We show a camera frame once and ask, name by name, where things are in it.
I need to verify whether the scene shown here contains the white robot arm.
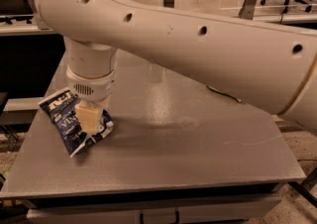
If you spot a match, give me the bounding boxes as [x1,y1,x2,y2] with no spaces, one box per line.
[34,0,317,133]

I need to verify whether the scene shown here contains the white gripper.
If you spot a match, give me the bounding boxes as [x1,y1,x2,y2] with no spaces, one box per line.
[66,68,115,135]

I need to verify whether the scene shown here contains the blue chip bag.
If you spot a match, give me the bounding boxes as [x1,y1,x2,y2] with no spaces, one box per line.
[39,87,114,158]

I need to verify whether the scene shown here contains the yellow sponge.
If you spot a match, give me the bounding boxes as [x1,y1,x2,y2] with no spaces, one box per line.
[206,85,242,103]

